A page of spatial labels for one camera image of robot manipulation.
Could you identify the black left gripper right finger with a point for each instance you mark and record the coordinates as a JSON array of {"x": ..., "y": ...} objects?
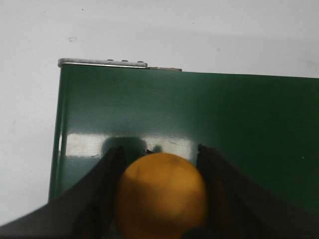
[{"x": 240, "y": 209}]

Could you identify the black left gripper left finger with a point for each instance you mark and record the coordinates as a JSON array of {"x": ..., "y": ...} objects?
[{"x": 84, "y": 211}]

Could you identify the green conveyor belt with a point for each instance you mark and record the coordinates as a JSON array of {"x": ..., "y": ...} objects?
[{"x": 266, "y": 126}]

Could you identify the steel conveyor end plate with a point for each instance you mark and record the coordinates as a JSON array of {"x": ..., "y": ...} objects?
[{"x": 104, "y": 63}]

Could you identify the aluminium conveyor rail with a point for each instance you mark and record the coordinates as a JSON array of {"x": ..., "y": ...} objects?
[{"x": 165, "y": 69}]

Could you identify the yellow mushroom push button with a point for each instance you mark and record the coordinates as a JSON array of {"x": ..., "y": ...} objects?
[{"x": 160, "y": 196}]

